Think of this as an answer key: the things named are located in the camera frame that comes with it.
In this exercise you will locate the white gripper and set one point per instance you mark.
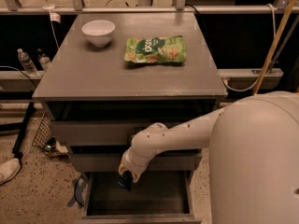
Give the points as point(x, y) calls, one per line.
point(130, 162)

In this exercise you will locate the dark blue rxbar wrapper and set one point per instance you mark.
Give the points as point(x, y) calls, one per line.
point(126, 180)

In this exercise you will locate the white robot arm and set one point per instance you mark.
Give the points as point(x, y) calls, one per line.
point(253, 148)

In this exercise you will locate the grey open bottom drawer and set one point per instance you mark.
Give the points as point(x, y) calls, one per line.
point(157, 198)

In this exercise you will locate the grey middle drawer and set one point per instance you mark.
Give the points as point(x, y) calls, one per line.
point(167, 161)

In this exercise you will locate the grey top drawer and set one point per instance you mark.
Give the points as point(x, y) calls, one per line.
point(90, 132)

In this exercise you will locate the grey drawer cabinet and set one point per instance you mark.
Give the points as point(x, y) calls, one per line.
point(86, 83)

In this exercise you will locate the black pole stand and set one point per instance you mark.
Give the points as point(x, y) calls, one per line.
point(16, 149)

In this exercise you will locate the white shoe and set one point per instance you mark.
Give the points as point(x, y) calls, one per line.
point(8, 170)

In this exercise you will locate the green snack bag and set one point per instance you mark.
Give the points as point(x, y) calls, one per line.
point(156, 50)

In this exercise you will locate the white ceramic bowl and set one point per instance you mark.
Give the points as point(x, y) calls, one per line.
point(98, 33)

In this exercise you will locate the clear plastic water bottle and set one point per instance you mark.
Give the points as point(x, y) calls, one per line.
point(27, 63)

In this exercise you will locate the wooden ladder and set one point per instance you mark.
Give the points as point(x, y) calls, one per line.
point(287, 7)

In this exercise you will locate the black wire basket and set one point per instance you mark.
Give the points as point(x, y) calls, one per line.
point(46, 141)

